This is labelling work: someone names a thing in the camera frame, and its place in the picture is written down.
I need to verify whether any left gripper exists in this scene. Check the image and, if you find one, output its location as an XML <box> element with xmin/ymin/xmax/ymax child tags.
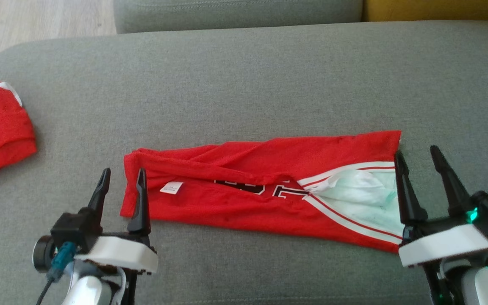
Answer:
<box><xmin>75</xmin><ymin>168</ymin><xmax>159</xmax><ymax>275</ymax></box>

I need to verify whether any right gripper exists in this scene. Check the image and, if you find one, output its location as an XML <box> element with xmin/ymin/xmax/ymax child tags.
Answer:
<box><xmin>394</xmin><ymin>146</ymin><xmax>488</xmax><ymax>269</ymax></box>

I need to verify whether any red white striped jersey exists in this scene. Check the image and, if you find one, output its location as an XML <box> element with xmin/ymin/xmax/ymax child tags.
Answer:
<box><xmin>120</xmin><ymin>130</ymin><xmax>402</xmax><ymax>254</ymax></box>

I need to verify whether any large grey sofa chaise cushion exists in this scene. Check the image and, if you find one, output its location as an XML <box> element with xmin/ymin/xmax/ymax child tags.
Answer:
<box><xmin>0</xmin><ymin>20</ymin><xmax>488</xmax><ymax>305</ymax></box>

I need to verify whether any large yellow sofa backrest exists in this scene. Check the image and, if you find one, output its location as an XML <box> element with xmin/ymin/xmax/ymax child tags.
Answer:
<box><xmin>363</xmin><ymin>0</ymin><xmax>488</xmax><ymax>23</ymax></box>

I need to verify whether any grey sofa seat cushion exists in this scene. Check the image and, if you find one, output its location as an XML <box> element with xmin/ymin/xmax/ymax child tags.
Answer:
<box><xmin>114</xmin><ymin>0</ymin><xmax>363</xmax><ymax>34</ymax></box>

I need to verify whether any left camera cable blue plug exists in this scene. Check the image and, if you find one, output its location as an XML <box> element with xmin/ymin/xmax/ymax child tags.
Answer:
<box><xmin>36</xmin><ymin>241</ymin><xmax>78</xmax><ymax>305</ymax></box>

